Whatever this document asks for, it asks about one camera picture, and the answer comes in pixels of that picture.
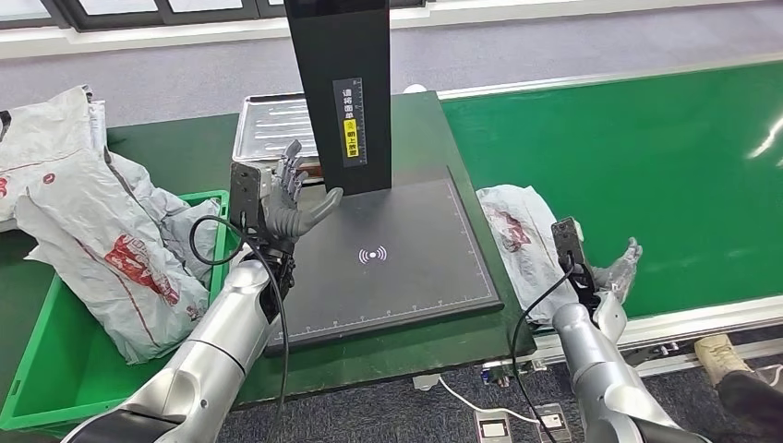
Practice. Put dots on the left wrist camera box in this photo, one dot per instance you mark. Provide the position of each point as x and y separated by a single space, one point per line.
244 192

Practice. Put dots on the small white round object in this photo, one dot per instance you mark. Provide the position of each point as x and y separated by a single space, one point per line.
415 89

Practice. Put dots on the weighing scale with steel tray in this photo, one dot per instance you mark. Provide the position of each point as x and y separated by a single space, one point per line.
269 128

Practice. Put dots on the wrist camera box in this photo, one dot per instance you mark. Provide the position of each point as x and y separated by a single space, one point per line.
567 244
244 192

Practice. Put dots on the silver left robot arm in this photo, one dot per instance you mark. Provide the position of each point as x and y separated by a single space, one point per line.
208 367

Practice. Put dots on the black inbound scanner machine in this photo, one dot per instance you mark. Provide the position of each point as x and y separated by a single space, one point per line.
342 61

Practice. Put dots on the person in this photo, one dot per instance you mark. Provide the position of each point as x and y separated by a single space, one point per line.
743 385

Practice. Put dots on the green conveyor belt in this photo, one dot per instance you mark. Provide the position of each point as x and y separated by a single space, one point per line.
611 153

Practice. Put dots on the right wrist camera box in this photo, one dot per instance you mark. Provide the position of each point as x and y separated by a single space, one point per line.
567 244

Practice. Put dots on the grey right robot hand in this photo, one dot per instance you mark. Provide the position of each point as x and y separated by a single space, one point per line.
621 275

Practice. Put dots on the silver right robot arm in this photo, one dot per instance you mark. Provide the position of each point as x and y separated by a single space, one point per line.
605 379

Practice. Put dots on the green plastic crate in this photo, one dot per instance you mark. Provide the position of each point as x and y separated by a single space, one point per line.
49 373

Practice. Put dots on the grey poly mailer parcel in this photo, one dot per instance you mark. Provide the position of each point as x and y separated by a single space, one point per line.
177 220
122 275
526 263

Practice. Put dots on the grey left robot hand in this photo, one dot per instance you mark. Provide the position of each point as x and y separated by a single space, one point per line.
284 214

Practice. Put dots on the dark window frame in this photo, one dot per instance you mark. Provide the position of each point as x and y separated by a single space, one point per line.
122 18

